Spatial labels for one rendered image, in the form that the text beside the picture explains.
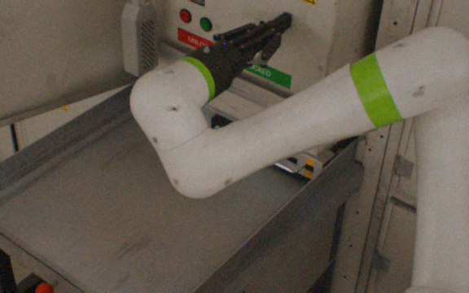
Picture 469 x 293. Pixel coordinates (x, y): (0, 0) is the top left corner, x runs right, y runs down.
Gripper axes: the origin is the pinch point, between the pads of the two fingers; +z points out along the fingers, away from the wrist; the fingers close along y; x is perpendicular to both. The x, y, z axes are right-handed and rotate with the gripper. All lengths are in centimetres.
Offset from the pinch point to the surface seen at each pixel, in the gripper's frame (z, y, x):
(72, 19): -5, -56, -17
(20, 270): -14, -89, -123
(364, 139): 16.2, 15.7, -30.9
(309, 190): -4.0, 13.8, -33.8
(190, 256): -31.9, 3.5, -38.3
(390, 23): 16.4, 16.6, -0.4
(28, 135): 15, -113, -92
